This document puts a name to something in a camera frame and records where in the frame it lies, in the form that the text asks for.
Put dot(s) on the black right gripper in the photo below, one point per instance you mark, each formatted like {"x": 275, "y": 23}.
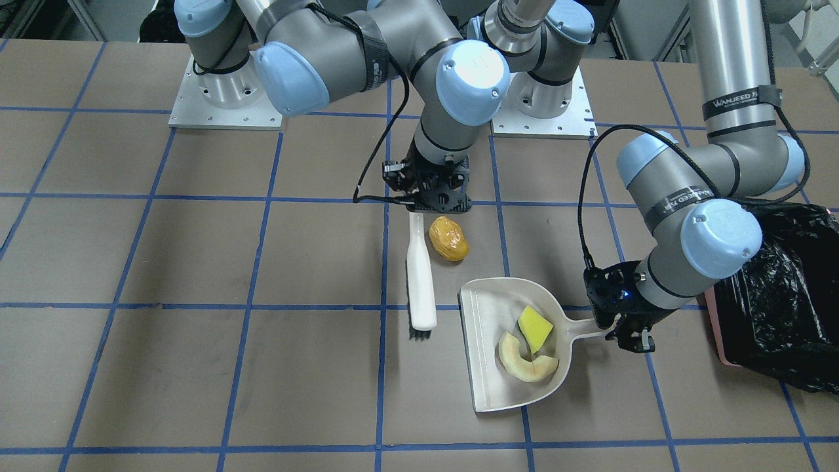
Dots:
{"x": 401, "y": 175}

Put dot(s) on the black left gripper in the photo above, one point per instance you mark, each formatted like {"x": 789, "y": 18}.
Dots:
{"x": 637, "y": 311}

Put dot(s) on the white brush black bristles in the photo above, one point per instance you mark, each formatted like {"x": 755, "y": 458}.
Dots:
{"x": 422, "y": 305}

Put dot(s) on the white plastic dustpan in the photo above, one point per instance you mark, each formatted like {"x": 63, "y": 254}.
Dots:
{"x": 490, "y": 309}

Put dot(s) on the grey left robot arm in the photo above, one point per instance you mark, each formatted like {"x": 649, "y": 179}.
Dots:
{"x": 692, "y": 199}

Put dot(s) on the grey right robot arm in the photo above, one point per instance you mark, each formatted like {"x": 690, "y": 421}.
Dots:
{"x": 257, "y": 61}

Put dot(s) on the pink bin with black bag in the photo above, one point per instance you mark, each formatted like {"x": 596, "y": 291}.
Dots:
{"x": 778, "y": 315}

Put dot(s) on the yellow sponge piece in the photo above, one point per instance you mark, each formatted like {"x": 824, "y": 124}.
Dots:
{"x": 535, "y": 328}

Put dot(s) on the beige curved bread piece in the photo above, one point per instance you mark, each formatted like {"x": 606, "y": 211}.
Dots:
{"x": 515, "y": 364}

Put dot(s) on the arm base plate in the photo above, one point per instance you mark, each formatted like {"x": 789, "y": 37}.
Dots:
{"x": 235, "y": 100}
{"x": 535, "y": 110}

